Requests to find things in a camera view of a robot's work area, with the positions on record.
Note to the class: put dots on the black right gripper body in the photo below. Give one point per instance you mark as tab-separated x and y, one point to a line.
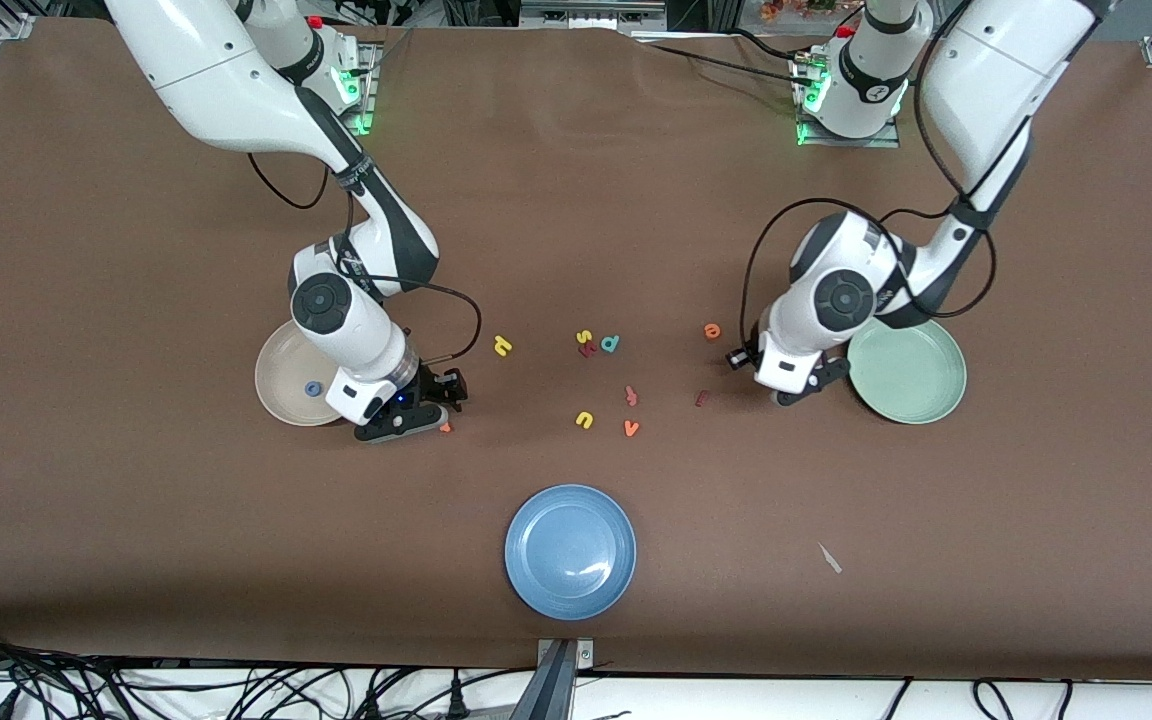
429	381

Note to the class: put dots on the brown table cover sheet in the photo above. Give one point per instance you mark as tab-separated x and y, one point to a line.
616	150

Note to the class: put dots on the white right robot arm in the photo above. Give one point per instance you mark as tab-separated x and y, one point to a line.
206	70

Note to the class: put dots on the beige brown plate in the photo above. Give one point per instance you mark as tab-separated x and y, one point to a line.
281	385

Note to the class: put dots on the grey metal box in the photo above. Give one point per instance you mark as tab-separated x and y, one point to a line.
586	15

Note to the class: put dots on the green plate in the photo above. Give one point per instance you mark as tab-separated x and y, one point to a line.
916	380

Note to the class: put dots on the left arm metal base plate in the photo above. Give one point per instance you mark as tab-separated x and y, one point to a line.
886	141

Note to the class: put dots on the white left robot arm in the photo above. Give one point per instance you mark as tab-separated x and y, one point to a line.
996	70

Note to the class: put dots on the teal letter d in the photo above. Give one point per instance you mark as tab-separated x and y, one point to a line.
616	342

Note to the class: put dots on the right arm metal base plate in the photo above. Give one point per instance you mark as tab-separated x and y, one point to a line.
368	100

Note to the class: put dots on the white paper scrap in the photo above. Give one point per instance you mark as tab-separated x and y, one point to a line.
829	558

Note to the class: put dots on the blue plate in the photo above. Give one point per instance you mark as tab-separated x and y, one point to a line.
570	552

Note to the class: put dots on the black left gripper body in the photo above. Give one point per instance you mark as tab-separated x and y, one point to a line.
748	357

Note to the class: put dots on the yellow letter h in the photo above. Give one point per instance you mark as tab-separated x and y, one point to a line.
503	347

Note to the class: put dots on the orange leafy object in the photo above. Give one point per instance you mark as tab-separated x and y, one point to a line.
786	10

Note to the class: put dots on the yellow letter u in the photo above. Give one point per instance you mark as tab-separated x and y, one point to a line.
587	424

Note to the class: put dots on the grey metal camera bracket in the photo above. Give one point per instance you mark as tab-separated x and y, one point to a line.
556	680

